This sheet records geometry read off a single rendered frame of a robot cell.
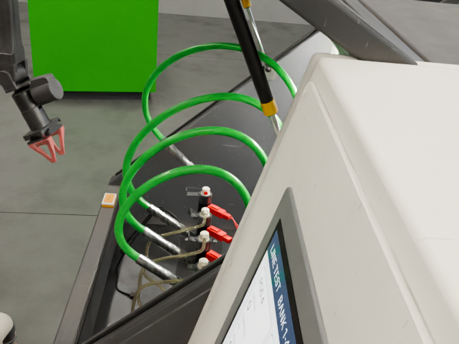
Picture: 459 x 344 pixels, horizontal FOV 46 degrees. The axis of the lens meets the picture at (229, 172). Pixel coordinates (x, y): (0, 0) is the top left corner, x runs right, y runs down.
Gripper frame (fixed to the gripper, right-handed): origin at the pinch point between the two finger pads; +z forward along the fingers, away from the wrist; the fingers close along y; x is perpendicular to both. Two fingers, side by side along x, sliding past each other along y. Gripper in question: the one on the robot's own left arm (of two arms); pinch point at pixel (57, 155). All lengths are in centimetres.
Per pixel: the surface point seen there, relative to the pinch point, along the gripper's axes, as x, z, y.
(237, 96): -64, -11, -35
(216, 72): 68, 77, 385
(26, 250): 97, 63, 74
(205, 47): -57, -18, -20
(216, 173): -62, -5, -51
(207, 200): -48, 11, -29
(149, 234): -43, 6, -46
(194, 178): -33.8, 18.2, 2.4
